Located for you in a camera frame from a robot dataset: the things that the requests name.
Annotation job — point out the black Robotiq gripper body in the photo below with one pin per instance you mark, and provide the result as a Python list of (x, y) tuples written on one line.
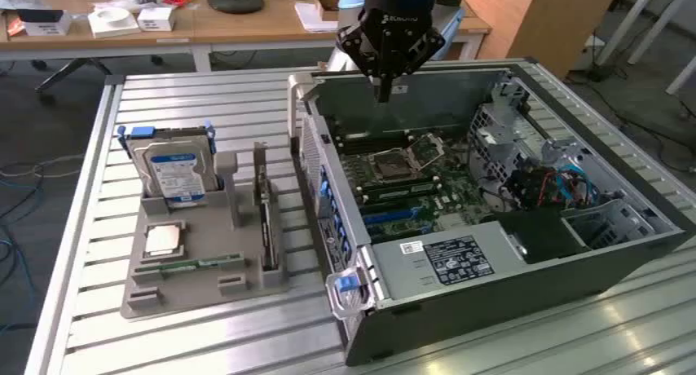
[(399, 4)]

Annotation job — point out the Nvidia graphics card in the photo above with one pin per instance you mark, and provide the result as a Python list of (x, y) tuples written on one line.
[(267, 228)]

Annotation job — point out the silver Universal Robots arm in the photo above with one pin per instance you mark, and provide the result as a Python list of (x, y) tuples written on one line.
[(343, 59)]

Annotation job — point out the white paper stack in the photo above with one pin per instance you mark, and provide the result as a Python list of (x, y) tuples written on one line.
[(315, 20)]

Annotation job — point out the brown cardboard box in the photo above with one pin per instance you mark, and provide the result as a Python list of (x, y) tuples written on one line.
[(328, 0)]

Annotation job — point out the wooden desk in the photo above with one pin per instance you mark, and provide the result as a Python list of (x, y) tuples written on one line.
[(244, 28)]

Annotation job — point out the wooden cabinet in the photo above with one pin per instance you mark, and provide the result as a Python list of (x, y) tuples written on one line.
[(544, 24)]

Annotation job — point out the metal socket cover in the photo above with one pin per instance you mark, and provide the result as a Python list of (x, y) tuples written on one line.
[(427, 148)]

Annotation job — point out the silver drive cage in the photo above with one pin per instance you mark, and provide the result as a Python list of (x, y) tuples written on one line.
[(498, 146)]

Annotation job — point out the CPU socket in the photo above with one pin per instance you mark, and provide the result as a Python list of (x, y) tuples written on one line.
[(391, 165)]

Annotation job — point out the white box red button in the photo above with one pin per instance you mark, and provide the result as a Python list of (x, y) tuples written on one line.
[(594, 51)]

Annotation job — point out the black power brick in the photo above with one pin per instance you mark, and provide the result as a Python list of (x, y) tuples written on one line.
[(598, 74)]

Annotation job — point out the green Dell motherboard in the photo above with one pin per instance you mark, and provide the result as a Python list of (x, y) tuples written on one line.
[(456, 187)]

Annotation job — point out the red packet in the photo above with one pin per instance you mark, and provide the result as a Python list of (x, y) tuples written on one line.
[(176, 0)]

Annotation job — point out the RAM stick white label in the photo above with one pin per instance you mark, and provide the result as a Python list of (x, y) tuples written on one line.
[(396, 193)]

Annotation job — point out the white box printed label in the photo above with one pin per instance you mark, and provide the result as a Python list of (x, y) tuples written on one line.
[(156, 19)]

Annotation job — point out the blue expansion slot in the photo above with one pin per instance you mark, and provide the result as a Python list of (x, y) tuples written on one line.
[(391, 216)]

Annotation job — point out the silver chipset heatsink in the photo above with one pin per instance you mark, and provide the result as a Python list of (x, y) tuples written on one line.
[(450, 222)]

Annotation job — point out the white box with tape roll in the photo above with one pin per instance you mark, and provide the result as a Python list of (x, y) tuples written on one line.
[(114, 22)]

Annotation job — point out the hard disk in blue caddy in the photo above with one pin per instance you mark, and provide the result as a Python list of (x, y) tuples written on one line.
[(174, 175)]

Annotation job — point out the black fan shroud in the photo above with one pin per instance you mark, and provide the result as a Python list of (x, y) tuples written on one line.
[(538, 236)]

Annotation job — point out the grey power supply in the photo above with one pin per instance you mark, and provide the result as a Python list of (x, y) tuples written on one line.
[(462, 261)]

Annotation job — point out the black chair base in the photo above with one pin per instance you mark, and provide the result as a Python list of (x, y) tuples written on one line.
[(71, 71)]

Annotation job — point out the grey parts rack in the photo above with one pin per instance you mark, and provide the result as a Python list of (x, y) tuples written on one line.
[(218, 236)]

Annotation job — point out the silver disk bay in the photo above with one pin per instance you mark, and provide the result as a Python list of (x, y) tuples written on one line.
[(615, 224)]

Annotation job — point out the white box black lid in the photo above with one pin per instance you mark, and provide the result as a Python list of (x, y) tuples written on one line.
[(46, 22)]

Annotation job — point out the silver CPU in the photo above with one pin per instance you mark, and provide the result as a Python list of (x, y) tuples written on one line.
[(163, 238)]

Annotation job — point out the green RAM stick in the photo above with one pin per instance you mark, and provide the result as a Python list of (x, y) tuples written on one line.
[(184, 265)]

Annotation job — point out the black open PC case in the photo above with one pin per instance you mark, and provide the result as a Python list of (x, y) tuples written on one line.
[(490, 310)]

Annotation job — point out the white table frame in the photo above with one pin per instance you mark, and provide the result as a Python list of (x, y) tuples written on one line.
[(647, 8)]

